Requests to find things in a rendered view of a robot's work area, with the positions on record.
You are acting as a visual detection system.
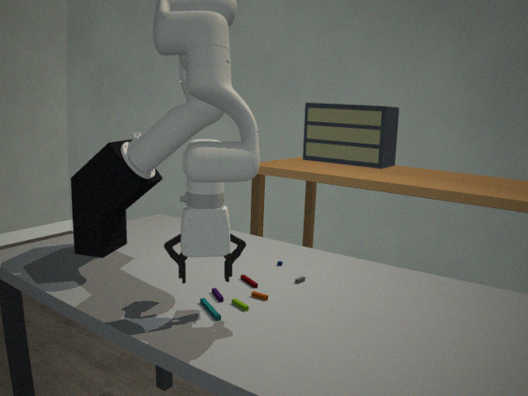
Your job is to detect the turquoise rod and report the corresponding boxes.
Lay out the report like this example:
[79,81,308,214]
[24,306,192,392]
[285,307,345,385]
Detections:
[200,298,221,321]

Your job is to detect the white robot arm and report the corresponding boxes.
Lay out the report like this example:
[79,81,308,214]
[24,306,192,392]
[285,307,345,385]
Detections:
[120,0,260,209]

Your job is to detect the purple rod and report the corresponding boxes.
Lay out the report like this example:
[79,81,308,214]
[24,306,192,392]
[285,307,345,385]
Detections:
[212,288,224,302]

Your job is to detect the lime green rod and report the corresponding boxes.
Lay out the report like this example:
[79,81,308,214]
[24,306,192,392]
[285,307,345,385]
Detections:
[232,299,249,311]

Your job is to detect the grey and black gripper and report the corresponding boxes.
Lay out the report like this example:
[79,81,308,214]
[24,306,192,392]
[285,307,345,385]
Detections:
[164,205,246,284]

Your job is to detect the orange rod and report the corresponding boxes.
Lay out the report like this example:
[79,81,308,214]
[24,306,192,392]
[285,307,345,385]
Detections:
[252,291,268,300]

